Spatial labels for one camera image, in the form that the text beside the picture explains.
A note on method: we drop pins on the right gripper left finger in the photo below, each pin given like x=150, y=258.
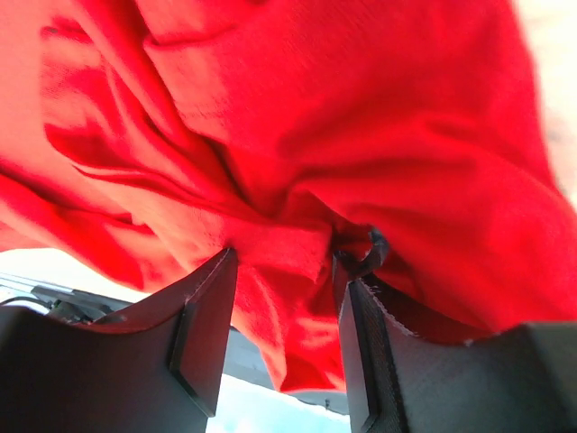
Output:
x=154, y=366

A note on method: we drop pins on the red t shirt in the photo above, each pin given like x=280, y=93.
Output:
x=142, y=137

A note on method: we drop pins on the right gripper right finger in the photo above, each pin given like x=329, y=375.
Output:
x=410, y=369

